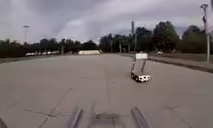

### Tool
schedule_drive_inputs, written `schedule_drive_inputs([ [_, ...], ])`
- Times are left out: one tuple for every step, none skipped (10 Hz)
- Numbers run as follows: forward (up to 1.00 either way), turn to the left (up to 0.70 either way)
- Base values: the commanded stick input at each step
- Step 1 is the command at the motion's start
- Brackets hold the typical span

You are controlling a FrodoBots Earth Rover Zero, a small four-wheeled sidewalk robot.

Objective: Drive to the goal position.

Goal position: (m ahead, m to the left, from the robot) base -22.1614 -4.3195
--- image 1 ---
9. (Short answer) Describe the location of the low white building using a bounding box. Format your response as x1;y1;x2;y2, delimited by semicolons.
77;49;101;56

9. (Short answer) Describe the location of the grey concrete pavement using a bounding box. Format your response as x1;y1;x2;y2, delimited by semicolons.
0;53;213;128

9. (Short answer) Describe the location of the raised kerb strip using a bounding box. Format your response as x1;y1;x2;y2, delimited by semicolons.
120;53;213;75

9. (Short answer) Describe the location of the tall street lamp pole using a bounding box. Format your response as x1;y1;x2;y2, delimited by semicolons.
199;3;212;62
22;25;30;44

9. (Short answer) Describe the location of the robot's own part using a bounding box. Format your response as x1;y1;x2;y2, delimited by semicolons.
130;106;150;128
66;106;84;128

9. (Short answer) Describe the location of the grass strip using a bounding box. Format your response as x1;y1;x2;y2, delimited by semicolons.
0;55;58;65

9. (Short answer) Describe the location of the row of parked vehicles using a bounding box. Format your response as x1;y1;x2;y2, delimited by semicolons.
25;50;61;57

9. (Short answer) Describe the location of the small white wheeled robot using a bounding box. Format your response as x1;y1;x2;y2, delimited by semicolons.
130;52;152;83

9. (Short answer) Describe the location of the row of trees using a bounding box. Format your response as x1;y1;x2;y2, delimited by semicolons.
0;20;213;59

